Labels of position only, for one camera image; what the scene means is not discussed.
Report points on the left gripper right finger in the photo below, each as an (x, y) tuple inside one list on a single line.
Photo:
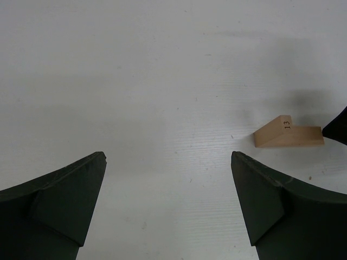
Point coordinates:
[(287, 218)]

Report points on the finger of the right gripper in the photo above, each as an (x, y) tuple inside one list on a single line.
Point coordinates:
[(337, 128)]

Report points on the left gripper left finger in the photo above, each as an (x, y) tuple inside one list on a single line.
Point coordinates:
[(49, 217)]

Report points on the large light wood block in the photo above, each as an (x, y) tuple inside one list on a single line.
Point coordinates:
[(296, 136)]

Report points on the thin wood block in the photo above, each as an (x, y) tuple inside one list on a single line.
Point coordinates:
[(276, 128)]

